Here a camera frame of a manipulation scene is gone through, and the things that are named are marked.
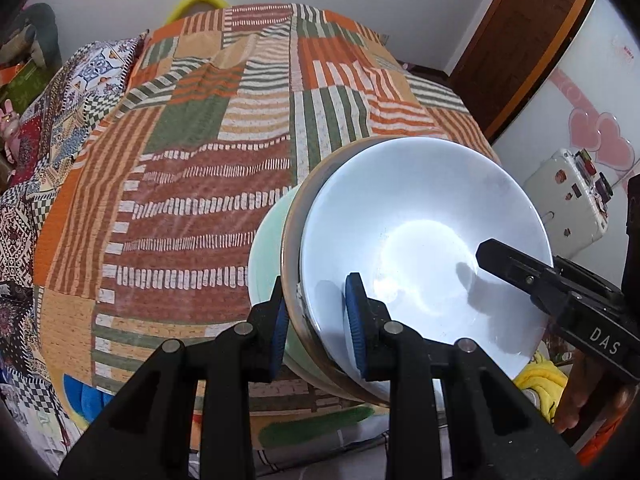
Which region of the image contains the striped orange green blanket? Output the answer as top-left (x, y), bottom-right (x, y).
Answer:
top-left (37, 2), bottom-right (503, 453)

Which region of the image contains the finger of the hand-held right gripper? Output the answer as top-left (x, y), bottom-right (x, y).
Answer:
top-left (475, 240), bottom-right (566, 317)

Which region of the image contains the white sliding wardrobe door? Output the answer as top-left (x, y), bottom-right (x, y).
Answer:
top-left (492, 0), bottom-right (640, 241)

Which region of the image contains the person's right hand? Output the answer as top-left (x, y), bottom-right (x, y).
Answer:
top-left (554, 350), bottom-right (633, 436)

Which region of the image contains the patterned blue white quilt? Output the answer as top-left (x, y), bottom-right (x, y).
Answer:
top-left (0, 30), bottom-right (151, 441)

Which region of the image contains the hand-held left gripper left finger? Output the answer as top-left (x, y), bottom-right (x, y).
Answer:
top-left (59, 277), bottom-right (291, 480)

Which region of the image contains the yellow plush cloth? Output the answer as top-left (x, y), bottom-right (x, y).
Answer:
top-left (517, 352), bottom-right (571, 423)

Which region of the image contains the green cardboard box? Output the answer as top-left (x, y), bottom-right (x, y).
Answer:
top-left (0, 62), bottom-right (56, 116)

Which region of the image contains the grey plush toy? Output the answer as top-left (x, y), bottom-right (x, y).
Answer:
top-left (0, 2), bottom-right (63, 68)

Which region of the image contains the white bowl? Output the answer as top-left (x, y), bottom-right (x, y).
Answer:
top-left (300, 139), bottom-right (555, 386)

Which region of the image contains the pink heart sticker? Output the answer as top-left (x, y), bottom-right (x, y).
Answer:
top-left (595, 112), bottom-right (637, 171)
top-left (569, 107), bottom-right (603, 151)

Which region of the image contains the wooden door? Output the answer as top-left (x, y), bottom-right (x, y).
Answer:
top-left (450, 0), bottom-right (598, 143)

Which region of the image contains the pink bowl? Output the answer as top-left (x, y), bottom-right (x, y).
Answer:
top-left (281, 136), bottom-right (396, 407)

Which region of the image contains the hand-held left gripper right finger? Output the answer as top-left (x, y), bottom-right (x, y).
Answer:
top-left (344, 272), bottom-right (583, 480)

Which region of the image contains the light green bowl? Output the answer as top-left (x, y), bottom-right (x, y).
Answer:
top-left (248, 187), bottom-right (346, 398)

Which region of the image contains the pink plush toy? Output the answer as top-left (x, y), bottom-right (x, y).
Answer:
top-left (0, 100), bottom-right (23, 166)

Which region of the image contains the white suitcase with stickers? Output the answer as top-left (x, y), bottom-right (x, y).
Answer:
top-left (522, 148), bottom-right (611, 246)

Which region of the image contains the orange cloth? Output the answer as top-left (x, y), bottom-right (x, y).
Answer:
top-left (575, 407), bottom-right (638, 468)

